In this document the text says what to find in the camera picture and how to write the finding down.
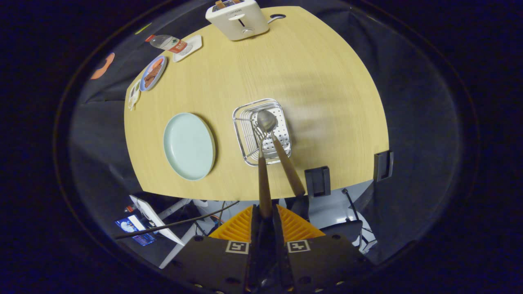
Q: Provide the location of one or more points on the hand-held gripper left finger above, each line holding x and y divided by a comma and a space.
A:
255, 228

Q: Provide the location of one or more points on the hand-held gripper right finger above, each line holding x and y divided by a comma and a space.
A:
278, 228

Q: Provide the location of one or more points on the black table edge clamp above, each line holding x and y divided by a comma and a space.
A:
318, 181
384, 165

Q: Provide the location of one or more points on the white flat board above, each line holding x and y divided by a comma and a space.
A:
157, 220

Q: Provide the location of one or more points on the pale green plate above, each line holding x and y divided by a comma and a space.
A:
189, 146

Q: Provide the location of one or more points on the lit tablet screen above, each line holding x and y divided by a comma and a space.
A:
132, 226

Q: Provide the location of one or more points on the white divided sauce dish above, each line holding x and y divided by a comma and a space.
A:
134, 94

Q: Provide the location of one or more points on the blue food plate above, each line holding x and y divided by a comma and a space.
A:
144, 85

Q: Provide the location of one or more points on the brown meat slice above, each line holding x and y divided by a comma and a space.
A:
152, 75

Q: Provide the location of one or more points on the black backdrop cloth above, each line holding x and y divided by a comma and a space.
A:
421, 102

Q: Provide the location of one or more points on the white square coaster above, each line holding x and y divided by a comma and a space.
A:
195, 43

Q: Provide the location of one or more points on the clear water bottle red cap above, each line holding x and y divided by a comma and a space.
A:
165, 42

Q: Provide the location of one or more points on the cream white toaster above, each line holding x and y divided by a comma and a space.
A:
241, 20

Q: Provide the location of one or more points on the thin brown toast slice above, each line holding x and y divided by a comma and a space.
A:
220, 4

